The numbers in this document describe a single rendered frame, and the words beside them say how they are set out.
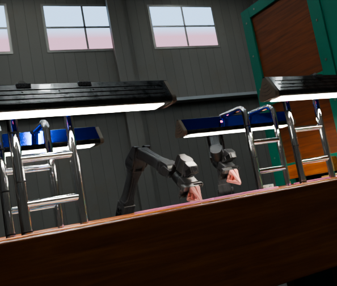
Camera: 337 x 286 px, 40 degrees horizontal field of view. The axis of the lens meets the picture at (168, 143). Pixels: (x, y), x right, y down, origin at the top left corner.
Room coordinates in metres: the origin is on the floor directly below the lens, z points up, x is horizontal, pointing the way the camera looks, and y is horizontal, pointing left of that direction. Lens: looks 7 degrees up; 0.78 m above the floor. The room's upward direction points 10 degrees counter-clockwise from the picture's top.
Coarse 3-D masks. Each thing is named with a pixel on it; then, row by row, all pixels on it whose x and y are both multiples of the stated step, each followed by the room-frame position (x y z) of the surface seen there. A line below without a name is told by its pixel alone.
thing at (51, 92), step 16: (160, 80) 1.25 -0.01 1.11; (0, 96) 1.02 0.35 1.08; (16, 96) 1.03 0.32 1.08; (32, 96) 1.05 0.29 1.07; (48, 96) 1.07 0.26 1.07; (64, 96) 1.08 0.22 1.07; (80, 96) 1.10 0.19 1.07; (96, 96) 1.12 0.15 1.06; (112, 96) 1.14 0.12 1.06; (128, 96) 1.16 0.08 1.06; (144, 96) 1.18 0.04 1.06; (160, 96) 1.20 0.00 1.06; (0, 112) 1.01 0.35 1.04
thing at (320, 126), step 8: (288, 104) 1.68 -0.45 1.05; (288, 112) 1.68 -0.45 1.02; (320, 112) 1.75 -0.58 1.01; (288, 120) 1.68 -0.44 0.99; (320, 120) 1.75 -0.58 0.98; (288, 128) 1.68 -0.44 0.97; (296, 128) 1.69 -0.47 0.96; (304, 128) 1.70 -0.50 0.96; (312, 128) 1.73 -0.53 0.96; (320, 128) 1.75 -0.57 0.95; (296, 136) 1.68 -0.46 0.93; (320, 136) 1.76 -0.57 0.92; (296, 144) 1.68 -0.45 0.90; (296, 152) 1.68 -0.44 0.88; (328, 152) 1.75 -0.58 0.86; (296, 160) 1.68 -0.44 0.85; (304, 160) 1.69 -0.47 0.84; (312, 160) 1.71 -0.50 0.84; (320, 160) 1.73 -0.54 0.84; (328, 160) 1.75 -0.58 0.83; (328, 168) 1.75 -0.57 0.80; (304, 176) 1.68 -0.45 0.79
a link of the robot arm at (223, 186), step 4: (220, 180) 2.58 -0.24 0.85; (224, 180) 2.58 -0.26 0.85; (220, 184) 2.58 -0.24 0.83; (224, 184) 2.57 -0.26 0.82; (228, 184) 2.57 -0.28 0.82; (220, 188) 2.57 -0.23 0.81; (224, 188) 2.57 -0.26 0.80; (228, 188) 2.56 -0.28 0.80; (220, 192) 2.57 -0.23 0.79; (224, 192) 2.57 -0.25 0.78; (228, 192) 2.56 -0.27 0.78
